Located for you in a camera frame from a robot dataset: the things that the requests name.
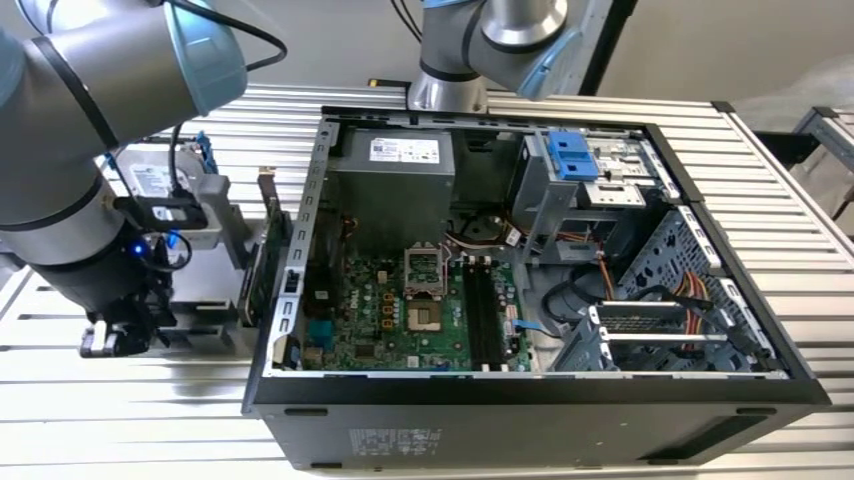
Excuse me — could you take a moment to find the black RAM slot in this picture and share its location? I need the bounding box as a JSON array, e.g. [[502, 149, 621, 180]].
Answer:
[[463, 255, 494, 372]]

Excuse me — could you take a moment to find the grey parts rack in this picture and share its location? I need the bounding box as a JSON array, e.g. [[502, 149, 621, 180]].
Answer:
[[159, 174, 295, 359]]

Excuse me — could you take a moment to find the hard disk in blue carrier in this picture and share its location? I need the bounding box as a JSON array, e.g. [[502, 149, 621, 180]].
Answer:
[[106, 130, 217, 204]]

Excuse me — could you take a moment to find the blue expansion slot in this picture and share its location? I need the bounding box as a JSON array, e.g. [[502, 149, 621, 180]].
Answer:
[[305, 322, 335, 349]]

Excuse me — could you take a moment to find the green motherboard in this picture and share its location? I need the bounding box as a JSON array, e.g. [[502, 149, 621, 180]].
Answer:
[[299, 252, 535, 374]]

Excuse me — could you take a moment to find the metal socket cover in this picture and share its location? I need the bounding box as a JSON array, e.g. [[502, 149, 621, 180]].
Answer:
[[403, 241, 447, 299]]

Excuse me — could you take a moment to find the grey power supply unit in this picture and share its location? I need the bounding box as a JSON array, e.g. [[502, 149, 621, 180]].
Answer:
[[326, 127, 459, 251]]

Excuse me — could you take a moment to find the CPU socket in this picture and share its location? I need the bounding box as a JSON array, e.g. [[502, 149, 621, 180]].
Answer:
[[406, 295, 446, 334]]

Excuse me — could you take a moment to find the round black speaker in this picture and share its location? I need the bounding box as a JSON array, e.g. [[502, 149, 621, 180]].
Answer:
[[459, 213, 513, 247]]

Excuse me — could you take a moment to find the black open PC case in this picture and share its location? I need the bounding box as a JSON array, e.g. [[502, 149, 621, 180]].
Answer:
[[239, 102, 833, 471]]

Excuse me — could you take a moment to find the blue drive latch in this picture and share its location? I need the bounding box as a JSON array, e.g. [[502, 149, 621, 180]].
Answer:
[[545, 128, 598, 182]]

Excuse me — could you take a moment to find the silver optical drive cage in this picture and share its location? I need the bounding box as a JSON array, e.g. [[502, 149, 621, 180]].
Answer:
[[513, 127, 677, 264]]

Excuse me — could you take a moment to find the silver disk bay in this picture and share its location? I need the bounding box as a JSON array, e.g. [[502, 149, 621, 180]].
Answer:
[[553, 299, 733, 374]]

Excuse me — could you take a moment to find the metal side table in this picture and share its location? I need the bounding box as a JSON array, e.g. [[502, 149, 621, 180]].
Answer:
[[790, 105, 854, 221]]

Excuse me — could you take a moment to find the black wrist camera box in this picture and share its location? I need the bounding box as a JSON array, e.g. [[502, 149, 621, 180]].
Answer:
[[112, 196, 210, 232]]

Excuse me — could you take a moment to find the graphics card with metal bracket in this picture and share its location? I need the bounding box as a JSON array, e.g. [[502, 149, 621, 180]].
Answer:
[[237, 167, 295, 329]]

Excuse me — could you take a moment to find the black case cable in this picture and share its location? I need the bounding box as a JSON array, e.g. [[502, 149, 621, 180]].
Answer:
[[541, 277, 602, 326]]

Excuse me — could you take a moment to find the orange wire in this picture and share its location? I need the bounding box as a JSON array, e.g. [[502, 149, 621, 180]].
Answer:
[[596, 252, 620, 301]]

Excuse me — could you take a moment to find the red yellow wire bundle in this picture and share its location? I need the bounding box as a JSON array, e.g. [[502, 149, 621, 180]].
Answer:
[[670, 272, 714, 337]]

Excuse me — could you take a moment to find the black frame post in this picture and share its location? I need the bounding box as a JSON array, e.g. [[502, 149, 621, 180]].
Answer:
[[578, 0, 641, 96]]

